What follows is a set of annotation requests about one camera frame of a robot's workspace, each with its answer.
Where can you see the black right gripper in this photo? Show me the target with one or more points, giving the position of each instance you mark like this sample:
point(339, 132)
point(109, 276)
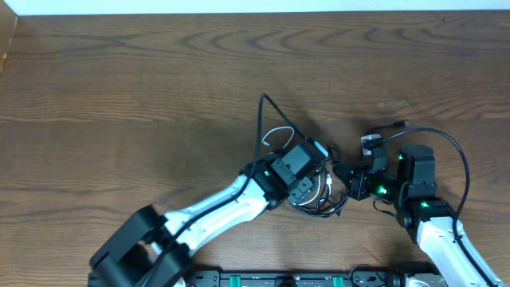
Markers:
point(358, 186)

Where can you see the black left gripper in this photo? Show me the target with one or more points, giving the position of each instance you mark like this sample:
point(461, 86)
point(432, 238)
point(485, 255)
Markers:
point(311, 184)

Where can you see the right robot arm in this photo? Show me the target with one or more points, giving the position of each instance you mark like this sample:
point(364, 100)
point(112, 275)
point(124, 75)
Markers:
point(428, 219)

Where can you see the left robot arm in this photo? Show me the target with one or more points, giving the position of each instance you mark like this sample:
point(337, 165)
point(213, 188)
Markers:
point(152, 249)

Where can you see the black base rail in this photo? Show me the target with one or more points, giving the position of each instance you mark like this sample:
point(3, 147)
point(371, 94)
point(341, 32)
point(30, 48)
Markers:
point(415, 273)

